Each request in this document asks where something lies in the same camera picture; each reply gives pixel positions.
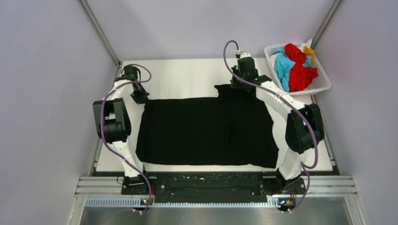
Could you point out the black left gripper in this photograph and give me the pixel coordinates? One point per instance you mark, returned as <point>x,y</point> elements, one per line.
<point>141,99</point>

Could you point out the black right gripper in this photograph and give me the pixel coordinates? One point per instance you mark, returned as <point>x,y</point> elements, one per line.
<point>235,85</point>

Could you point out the black t-shirt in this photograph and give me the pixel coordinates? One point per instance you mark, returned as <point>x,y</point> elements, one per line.
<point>234,128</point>

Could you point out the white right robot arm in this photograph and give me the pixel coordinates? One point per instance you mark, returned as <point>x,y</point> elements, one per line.
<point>304,125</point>

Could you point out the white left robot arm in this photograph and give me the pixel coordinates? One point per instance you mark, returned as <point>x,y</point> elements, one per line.
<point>113,123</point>

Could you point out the light blue t-shirt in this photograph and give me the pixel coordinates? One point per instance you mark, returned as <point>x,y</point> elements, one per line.
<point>282,66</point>

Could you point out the red t-shirt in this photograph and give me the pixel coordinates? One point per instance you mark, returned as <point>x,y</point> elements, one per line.
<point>303,72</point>

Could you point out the yellow t-shirt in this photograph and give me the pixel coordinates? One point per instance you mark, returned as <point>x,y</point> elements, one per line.
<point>310,52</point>

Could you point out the white t-shirt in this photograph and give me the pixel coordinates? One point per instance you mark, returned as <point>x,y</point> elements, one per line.
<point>303,46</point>

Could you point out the white plastic laundry basket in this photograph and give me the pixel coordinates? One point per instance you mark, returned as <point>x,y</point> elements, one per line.
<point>318,84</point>

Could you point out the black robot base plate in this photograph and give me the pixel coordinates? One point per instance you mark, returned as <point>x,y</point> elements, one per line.
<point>210,187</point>

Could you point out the white slotted cable duct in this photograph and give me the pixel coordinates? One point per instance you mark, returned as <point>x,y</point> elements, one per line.
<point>139,202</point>

